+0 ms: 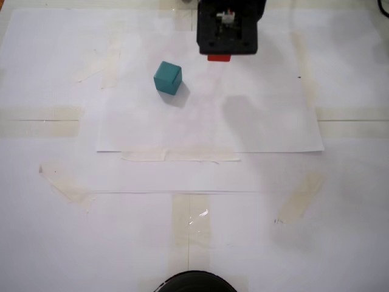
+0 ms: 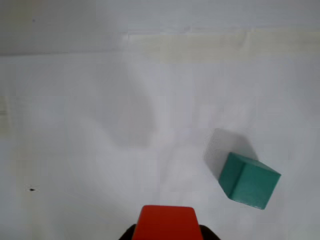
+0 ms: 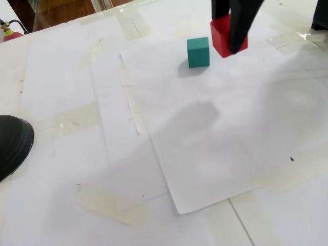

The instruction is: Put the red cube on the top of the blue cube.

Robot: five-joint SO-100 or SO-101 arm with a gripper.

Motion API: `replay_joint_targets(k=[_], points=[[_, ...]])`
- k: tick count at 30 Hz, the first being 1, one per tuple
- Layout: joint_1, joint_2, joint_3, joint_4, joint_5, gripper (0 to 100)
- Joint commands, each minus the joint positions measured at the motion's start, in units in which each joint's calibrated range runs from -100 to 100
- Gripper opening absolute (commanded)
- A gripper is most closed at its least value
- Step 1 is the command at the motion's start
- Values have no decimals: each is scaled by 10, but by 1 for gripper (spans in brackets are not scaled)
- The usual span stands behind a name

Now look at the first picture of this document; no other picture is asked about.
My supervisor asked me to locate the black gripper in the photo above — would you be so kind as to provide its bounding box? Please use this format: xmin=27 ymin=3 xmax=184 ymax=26
xmin=196 ymin=0 xmax=259 ymax=57

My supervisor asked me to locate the red cube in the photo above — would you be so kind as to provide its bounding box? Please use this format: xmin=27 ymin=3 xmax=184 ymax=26
xmin=207 ymin=54 xmax=233 ymax=63

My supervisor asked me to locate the teal cube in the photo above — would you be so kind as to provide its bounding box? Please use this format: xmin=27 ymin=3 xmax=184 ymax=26
xmin=153 ymin=60 xmax=183 ymax=96

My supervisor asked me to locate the yellowed clear tape strip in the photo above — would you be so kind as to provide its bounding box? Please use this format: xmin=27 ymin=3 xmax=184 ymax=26
xmin=38 ymin=163 xmax=97 ymax=212
xmin=277 ymin=171 xmax=325 ymax=225
xmin=159 ymin=0 xmax=199 ymax=32
xmin=100 ymin=32 xmax=122 ymax=90
xmin=0 ymin=106 xmax=82 ymax=138
xmin=168 ymin=193 xmax=213 ymax=271
xmin=315 ymin=106 xmax=389 ymax=138

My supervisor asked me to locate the small white paper sheet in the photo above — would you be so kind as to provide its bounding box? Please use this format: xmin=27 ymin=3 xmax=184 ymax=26
xmin=96 ymin=29 xmax=325 ymax=154

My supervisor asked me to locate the large white paper sheet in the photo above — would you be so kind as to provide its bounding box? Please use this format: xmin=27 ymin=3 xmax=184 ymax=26
xmin=8 ymin=8 xmax=382 ymax=195

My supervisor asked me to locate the black round base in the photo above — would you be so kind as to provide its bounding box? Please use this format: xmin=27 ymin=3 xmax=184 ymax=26
xmin=154 ymin=269 xmax=238 ymax=292

